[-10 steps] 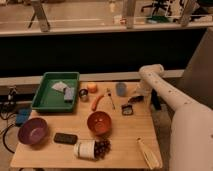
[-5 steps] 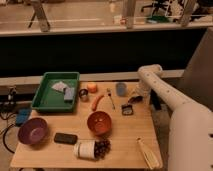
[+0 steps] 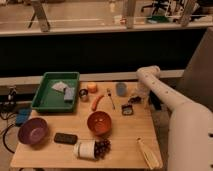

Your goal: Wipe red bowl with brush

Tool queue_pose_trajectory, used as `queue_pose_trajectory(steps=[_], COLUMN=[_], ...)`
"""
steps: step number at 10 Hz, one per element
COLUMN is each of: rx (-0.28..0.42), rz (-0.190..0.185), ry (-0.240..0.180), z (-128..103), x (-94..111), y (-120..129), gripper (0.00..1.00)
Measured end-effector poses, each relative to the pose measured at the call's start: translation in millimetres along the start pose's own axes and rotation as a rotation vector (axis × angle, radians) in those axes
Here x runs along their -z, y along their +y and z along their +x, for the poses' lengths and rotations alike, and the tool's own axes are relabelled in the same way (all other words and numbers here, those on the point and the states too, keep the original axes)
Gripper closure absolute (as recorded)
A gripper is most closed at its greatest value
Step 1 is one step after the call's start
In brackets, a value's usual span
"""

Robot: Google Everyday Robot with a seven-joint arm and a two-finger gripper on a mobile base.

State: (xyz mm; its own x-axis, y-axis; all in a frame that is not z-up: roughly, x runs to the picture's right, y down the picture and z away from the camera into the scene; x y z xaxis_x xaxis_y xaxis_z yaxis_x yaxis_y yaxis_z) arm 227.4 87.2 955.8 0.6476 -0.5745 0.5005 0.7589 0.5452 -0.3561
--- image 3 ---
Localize blue box on floor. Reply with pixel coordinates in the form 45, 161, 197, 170
15, 108, 31, 126

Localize black rectangular remote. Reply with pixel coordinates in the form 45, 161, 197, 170
54, 133, 78, 145

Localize orange carrot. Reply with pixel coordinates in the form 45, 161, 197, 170
91, 94, 104, 111

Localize small metal cup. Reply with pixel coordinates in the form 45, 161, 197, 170
79, 89, 89, 102

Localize black cables on floor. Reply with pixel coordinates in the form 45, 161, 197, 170
0, 99, 21, 155

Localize orange round fruit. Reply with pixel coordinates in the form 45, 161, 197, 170
87, 82, 98, 93

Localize green plastic tray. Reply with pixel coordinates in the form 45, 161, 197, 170
31, 72, 80, 113

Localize beige corn cob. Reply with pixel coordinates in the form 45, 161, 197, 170
137, 138, 160, 170

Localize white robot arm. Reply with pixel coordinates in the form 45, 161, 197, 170
136, 66, 213, 171

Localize red bowl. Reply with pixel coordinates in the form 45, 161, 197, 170
87, 111, 112, 136

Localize white jar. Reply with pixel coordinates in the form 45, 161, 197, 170
73, 140, 95, 159

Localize grey blue sponge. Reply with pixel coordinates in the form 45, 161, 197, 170
64, 87, 74, 102

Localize dark grapes bunch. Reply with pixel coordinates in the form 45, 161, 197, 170
94, 139, 111, 159

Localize white cloth in tray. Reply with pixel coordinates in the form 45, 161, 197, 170
52, 81, 68, 92

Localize purple bowl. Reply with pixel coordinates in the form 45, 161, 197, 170
18, 118, 49, 145

